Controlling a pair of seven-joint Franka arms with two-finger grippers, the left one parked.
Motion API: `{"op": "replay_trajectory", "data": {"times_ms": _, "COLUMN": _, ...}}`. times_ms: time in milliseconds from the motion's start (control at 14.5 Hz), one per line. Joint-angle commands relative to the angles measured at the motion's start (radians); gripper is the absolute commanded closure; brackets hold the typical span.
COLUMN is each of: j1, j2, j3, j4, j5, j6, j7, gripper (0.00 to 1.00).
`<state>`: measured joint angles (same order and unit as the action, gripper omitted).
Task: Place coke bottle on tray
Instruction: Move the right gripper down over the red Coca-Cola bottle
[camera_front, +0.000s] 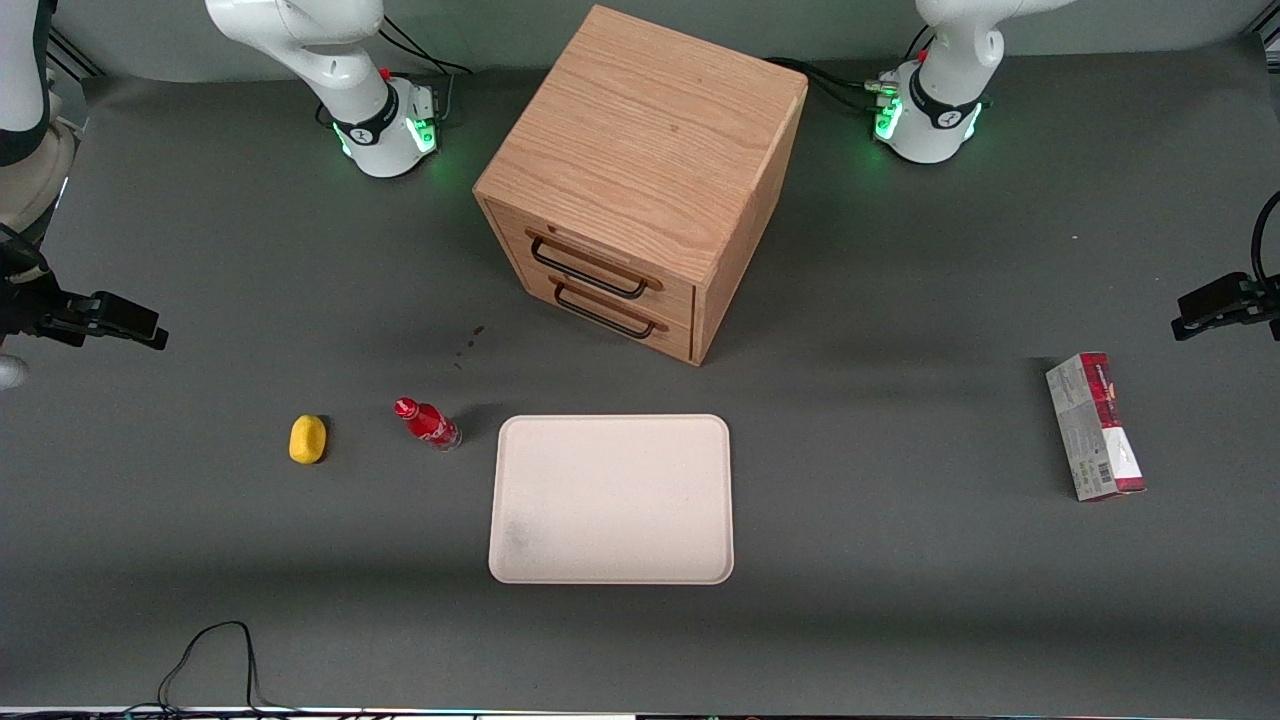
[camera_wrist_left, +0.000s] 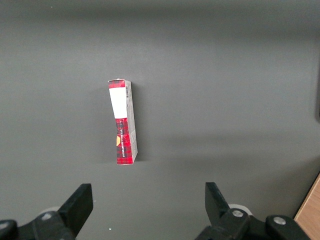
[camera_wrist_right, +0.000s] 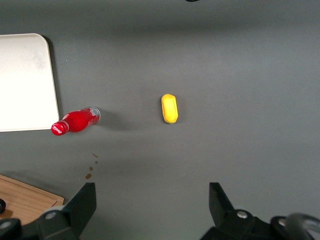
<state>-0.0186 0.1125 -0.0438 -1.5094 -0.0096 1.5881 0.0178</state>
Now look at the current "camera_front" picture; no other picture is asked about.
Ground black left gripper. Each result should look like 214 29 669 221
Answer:
1172 272 1280 342

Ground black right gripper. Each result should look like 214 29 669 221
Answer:
0 235 170 352

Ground red coke bottle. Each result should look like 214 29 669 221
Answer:
394 397 463 453

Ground beige rectangular plastic tray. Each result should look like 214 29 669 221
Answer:
488 414 735 586

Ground red and grey carton box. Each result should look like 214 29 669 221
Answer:
1045 352 1147 502

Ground yellow lemon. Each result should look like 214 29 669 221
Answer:
289 415 329 466

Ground wide wooden drawer front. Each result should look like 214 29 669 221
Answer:
486 198 697 323

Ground narrow wooden drawer front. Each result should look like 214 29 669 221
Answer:
520 270 695 364

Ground wooden two-drawer cabinet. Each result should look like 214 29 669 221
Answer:
473 5 809 367

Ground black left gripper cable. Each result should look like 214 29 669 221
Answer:
1250 190 1280 293

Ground thin black looped cable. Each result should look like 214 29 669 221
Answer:
120 621 301 715

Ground black right arm base cables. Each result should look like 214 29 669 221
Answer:
378 14 474 127

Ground black arm base cables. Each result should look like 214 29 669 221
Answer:
378 14 474 127
765 57 901 113

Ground black left arm base cables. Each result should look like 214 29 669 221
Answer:
765 57 901 113

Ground long black drawer handle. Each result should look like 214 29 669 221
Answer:
526 229 664 301

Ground short black drawer handle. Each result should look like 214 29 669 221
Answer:
549 277 669 340

